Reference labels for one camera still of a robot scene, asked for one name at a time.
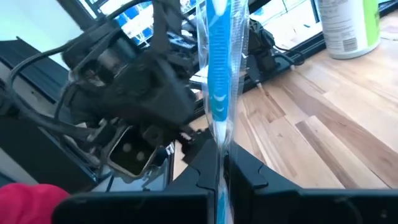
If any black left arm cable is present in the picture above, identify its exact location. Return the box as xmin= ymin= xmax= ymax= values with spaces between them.
xmin=0 ymin=0 xmax=103 ymax=141

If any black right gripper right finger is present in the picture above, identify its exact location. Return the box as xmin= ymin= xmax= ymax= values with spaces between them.
xmin=224 ymin=142 xmax=398 ymax=224

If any white green wipes canister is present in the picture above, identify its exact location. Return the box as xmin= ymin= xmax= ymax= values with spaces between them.
xmin=315 ymin=0 xmax=382 ymax=60

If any grey computer case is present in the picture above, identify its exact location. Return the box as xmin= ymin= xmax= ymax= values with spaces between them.
xmin=0 ymin=36 xmax=71 ymax=105

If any blue white toothbrush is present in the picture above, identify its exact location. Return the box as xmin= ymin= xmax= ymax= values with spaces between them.
xmin=195 ymin=0 xmax=250 ymax=224

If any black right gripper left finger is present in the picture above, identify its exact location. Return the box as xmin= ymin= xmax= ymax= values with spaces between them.
xmin=52 ymin=139 xmax=220 ymax=224

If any person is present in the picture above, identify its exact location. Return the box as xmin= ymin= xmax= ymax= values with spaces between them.
xmin=0 ymin=182 xmax=71 ymax=224

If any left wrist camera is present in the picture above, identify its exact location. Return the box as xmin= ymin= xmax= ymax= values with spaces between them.
xmin=105 ymin=123 xmax=160 ymax=183

